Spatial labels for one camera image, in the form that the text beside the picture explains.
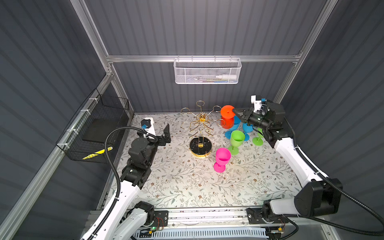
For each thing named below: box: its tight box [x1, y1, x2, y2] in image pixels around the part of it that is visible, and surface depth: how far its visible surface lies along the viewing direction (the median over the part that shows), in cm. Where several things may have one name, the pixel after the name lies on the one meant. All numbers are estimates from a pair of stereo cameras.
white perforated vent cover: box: [134, 227, 268, 240], surface depth 72 cm
